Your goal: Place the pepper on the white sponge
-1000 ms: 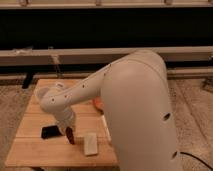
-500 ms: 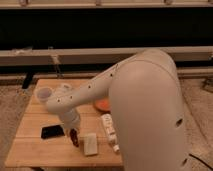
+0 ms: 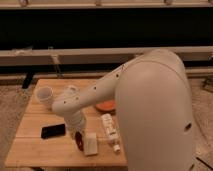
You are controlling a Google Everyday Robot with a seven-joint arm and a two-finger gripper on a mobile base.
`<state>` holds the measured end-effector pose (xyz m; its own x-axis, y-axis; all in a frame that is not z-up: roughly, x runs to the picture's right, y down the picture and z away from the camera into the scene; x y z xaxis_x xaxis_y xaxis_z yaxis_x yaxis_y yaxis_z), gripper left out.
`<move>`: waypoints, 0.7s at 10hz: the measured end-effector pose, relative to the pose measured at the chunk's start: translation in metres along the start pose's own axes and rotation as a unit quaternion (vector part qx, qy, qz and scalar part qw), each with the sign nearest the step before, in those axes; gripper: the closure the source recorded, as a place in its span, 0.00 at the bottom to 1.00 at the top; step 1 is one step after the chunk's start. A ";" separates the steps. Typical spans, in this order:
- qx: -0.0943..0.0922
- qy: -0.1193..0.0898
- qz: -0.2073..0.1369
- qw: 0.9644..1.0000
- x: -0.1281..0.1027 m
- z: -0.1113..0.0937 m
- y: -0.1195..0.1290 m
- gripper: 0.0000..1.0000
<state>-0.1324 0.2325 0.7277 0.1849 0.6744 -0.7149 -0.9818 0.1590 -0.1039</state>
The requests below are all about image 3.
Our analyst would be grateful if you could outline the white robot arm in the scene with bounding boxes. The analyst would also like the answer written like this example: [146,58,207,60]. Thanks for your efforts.
[52,49,195,171]

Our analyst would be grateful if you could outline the wooden table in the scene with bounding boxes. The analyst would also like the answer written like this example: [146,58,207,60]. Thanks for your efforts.
[4,78,128,168]

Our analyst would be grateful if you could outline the white paper cup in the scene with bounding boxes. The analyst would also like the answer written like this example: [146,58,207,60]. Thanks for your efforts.
[35,86,54,109]

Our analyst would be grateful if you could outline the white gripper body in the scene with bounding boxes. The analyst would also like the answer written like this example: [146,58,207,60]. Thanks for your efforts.
[64,111,86,139]

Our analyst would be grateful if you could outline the white plastic bottle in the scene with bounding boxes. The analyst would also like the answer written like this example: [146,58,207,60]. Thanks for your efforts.
[101,113,120,153]

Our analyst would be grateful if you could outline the dark red pepper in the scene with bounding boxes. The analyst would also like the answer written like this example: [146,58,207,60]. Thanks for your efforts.
[75,132,84,151]

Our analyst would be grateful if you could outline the orange plate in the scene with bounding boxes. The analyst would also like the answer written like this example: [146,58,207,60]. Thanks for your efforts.
[95,101,115,112]

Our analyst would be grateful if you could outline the black rectangular sponge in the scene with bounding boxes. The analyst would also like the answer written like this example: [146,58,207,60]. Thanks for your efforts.
[41,124,66,139]

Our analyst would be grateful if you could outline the white sponge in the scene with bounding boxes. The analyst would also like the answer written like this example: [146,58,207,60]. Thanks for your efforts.
[84,133,98,156]

